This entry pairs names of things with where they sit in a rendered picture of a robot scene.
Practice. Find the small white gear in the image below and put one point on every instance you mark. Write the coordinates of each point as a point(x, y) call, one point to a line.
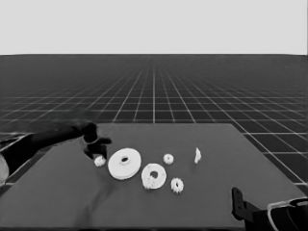
point(147, 184)
point(97, 162)
point(166, 160)

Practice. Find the medium white gear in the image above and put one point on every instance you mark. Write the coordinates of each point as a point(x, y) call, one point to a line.
point(173, 186)

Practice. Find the small white T-shaped piece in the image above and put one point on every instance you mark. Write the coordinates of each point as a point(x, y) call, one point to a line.
point(197, 155)

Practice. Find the white round carrier with pins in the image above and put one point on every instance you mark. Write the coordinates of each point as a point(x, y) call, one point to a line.
point(161, 173)

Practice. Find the large thick white disc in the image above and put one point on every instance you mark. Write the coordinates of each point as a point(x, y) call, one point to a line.
point(120, 170)

